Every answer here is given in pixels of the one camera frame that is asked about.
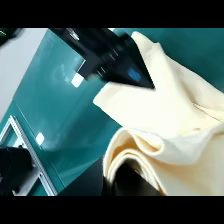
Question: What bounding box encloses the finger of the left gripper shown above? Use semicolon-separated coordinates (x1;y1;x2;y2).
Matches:
98;40;156;90

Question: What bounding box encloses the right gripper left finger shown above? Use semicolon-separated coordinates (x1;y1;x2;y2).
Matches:
59;155;112;197

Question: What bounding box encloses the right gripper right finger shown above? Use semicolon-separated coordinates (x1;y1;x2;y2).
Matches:
114;159;165;197

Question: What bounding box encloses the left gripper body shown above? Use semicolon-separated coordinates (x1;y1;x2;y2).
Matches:
49;28;135;78

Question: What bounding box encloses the cream shirt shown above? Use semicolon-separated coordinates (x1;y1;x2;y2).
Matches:
92;31;224;197

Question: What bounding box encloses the silver frame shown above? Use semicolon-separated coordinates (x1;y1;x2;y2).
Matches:
0;114;60;197

